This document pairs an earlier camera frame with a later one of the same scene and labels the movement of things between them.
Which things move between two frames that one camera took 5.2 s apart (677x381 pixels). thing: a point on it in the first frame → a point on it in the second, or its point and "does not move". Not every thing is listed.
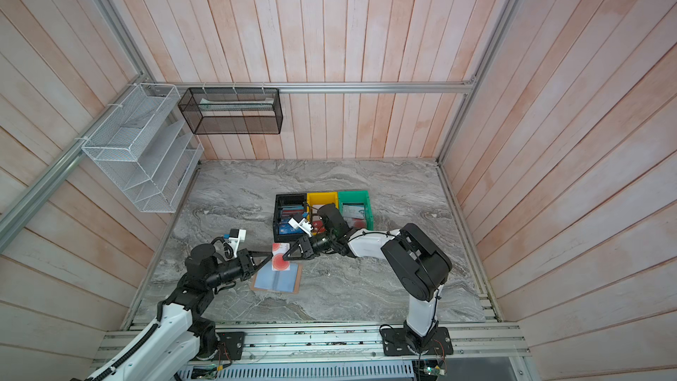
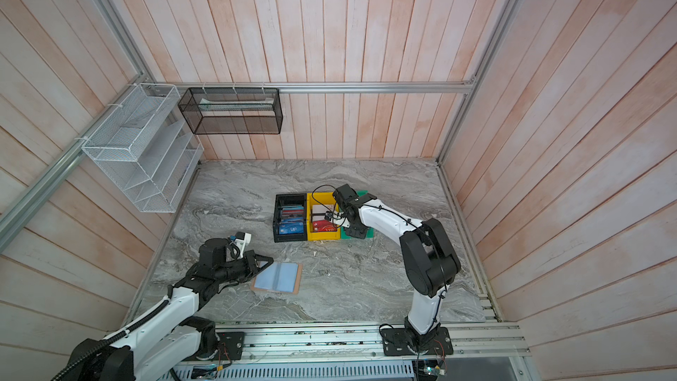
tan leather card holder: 282,281 does not move
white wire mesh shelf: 147,148 does not move
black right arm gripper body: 324,242 → 354,232
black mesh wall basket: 233,110 does not move
